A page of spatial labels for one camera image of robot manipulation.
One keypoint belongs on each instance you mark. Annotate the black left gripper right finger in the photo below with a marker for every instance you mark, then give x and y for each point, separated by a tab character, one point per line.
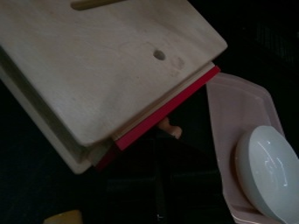
183	192

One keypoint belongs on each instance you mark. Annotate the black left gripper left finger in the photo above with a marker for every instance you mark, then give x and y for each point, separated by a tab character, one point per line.
133	192

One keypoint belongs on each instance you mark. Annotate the small yellow-orange toy piece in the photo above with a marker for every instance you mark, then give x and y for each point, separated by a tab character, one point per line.
65	217

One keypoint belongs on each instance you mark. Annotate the pink plastic tray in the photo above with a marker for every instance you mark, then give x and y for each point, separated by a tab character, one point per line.
234	110

